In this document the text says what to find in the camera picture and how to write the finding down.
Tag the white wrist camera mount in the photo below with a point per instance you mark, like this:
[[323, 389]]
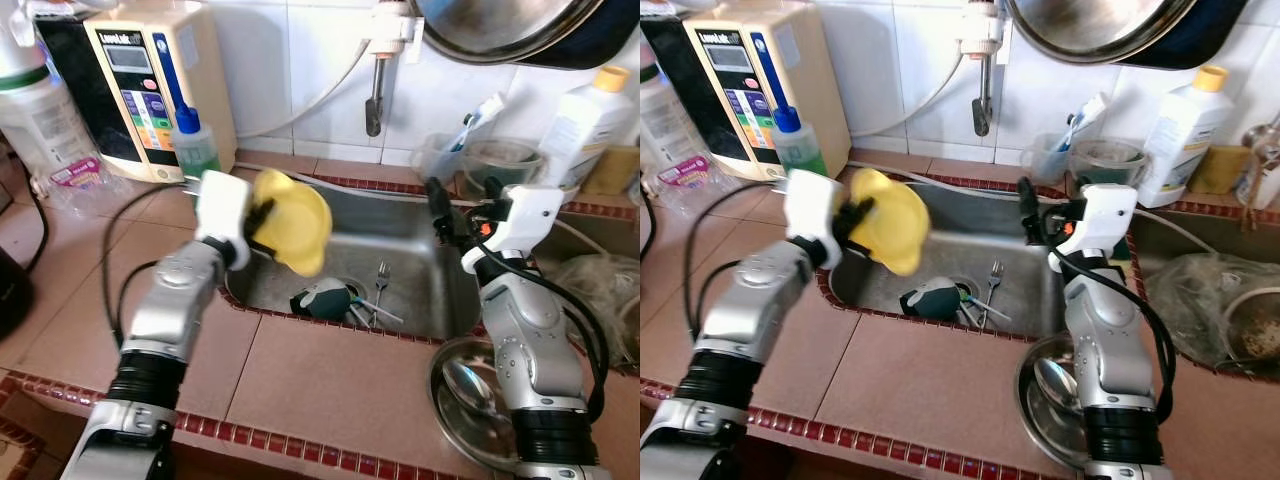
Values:
[[1105, 210], [525, 210], [222, 205], [812, 205]]

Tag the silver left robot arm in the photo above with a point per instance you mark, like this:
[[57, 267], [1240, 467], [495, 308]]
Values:
[[170, 310], [750, 310]]

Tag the dark teal mug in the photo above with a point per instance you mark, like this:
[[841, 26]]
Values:
[[320, 300], [930, 300]]

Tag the steel fork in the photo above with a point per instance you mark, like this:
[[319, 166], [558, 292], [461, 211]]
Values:
[[381, 290], [992, 288]]

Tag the steel mesh strainer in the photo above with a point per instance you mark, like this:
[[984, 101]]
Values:
[[1255, 330]]

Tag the clear plastic bag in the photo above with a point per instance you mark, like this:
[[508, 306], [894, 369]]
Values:
[[1190, 295], [600, 300]]

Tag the green dish soap bottle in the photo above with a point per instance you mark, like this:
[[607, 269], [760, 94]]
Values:
[[195, 152], [800, 150]]

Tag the steel spoon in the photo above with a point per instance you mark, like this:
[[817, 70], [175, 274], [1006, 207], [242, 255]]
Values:
[[465, 385], [1055, 383]]

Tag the yellow plastic cup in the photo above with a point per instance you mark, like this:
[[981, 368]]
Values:
[[895, 225], [300, 225]]

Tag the steel sink basin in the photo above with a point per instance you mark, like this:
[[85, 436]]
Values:
[[600, 230], [990, 235], [1180, 235], [400, 240]]

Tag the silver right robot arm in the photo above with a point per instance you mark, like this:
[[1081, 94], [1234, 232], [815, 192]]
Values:
[[530, 340], [1105, 340]]

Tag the white and blue toothbrush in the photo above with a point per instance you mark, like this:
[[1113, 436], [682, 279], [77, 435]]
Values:
[[1088, 115], [480, 115]]

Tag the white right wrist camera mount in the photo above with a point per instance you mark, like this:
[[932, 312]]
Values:
[[525, 210], [1105, 210]]

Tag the chrome sink faucet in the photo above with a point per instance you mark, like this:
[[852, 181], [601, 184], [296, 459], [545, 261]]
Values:
[[1265, 160]]

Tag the large clear water bottle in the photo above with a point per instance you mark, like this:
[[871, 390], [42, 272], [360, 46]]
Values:
[[40, 120], [670, 125]]

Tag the white plastic stick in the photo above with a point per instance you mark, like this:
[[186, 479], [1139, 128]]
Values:
[[360, 316], [970, 314], [380, 312], [990, 312]]

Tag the round steel bowl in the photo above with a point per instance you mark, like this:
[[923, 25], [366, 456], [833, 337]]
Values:
[[1045, 435], [462, 440]]

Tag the beige water ionizer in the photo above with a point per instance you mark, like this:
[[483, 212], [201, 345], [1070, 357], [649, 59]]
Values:
[[130, 90], [730, 90]]

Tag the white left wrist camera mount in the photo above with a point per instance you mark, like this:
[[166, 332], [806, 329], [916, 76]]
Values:
[[222, 205], [812, 205]]

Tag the clear plastic pail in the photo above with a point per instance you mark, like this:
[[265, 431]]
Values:
[[1110, 160], [505, 160]]

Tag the yellow sponge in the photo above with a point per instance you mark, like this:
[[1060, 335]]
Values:
[[1220, 170], [612, 170]]

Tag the white yellow-capped detergent bottle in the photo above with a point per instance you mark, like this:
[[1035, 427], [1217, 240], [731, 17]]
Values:
[[1185, 135], [590, 130]]

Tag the hanging steel pan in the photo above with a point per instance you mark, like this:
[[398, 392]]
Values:
[[500, 25], [1095, 25]]

